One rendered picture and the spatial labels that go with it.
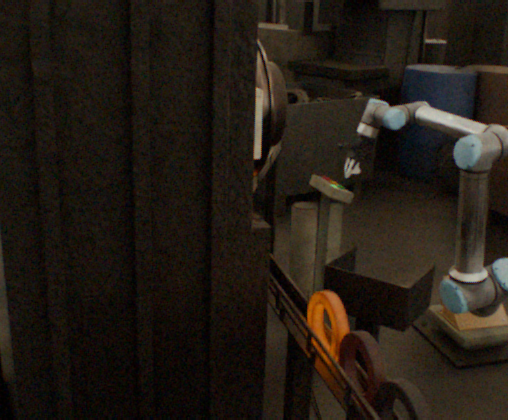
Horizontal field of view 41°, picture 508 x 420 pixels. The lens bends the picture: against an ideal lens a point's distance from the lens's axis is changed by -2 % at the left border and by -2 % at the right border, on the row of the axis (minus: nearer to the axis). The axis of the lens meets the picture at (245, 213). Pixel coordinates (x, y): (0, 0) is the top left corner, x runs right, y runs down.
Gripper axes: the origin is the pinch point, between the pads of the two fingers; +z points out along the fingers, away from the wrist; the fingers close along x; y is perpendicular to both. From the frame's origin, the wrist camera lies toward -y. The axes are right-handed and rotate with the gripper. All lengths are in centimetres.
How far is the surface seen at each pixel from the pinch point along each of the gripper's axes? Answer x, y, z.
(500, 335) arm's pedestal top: -69, 59, 37
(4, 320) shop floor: 29, -123, 116
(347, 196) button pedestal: -4.5, 2.4, 8.8
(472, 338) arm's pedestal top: -68, 46, 41
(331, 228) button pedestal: 2.5, 5.3, 26.6
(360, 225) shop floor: 99, 88, 39
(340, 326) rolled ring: -141, -74, 20
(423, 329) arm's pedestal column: -39, 46, 52
